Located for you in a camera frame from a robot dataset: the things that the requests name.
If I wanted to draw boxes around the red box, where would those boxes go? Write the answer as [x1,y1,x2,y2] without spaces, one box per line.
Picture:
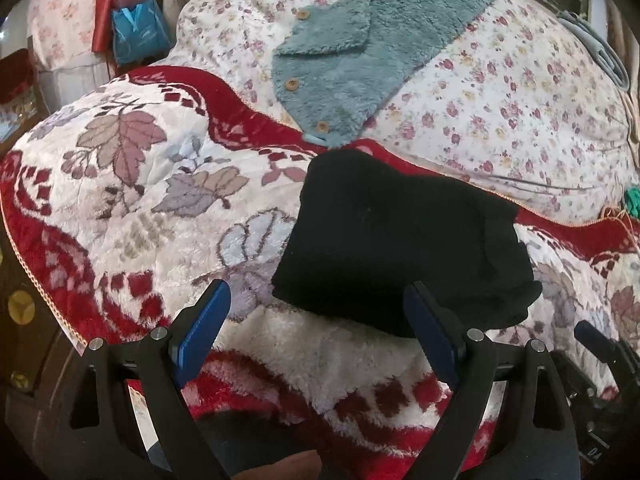
[0,49,40,107]

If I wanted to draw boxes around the teal fleece jacket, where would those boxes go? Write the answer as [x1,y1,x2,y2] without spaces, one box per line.
[272,0,512,148]

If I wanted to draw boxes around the beige twine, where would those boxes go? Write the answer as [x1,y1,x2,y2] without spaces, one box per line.
[597,204,640,252]

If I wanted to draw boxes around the blue plastic bag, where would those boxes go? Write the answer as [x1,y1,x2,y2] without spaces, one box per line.
[111,0,167,66]

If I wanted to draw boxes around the black pants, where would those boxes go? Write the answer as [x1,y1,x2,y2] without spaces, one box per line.
[271,150,543,338]

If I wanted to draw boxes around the red and white plush blanket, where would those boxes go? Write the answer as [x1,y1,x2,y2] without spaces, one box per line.
[0,65,640,473]

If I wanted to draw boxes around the red cloth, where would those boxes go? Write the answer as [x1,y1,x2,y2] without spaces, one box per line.
[92,0,125,54]

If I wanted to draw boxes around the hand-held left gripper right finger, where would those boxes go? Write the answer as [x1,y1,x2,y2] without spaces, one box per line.
[402,281,581,480]

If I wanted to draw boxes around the white floral quilt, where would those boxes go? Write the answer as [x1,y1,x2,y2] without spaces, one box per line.
[175,0,640,226]

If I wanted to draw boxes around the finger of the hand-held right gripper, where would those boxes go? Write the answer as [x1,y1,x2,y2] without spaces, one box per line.
[574,320,622,362]

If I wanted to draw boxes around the pink floral pillow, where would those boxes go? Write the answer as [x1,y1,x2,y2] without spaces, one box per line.
[24,0,110,70]

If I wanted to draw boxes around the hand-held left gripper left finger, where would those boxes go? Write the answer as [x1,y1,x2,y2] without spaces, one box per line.
[65,279,233,480]

